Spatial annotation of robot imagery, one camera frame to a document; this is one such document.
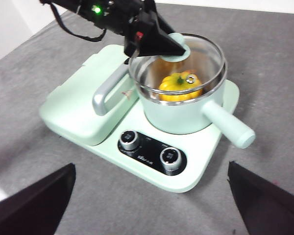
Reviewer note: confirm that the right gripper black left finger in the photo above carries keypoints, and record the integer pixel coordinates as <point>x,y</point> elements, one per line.
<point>31,208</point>

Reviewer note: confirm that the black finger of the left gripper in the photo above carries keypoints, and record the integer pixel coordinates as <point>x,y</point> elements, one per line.
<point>156,44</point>
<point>159,22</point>

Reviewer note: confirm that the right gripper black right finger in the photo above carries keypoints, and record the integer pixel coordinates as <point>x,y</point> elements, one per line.
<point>272,210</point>

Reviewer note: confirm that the glass lid with green knob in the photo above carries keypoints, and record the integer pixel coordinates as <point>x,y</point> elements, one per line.
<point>178,39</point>

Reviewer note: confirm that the yellow toy pumpkin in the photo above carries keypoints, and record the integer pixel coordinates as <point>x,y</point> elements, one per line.
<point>171,85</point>

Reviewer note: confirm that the mint green cooker base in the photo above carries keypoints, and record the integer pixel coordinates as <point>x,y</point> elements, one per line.
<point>203,156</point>

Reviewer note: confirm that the mint green hinged cooker cover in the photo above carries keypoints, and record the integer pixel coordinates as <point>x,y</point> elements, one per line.
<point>71,105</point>

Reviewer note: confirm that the silver control knob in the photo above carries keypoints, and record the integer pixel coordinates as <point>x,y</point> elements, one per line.
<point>128,139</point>
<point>170,157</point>

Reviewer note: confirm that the black control panel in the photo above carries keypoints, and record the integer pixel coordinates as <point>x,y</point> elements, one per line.
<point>149,151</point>

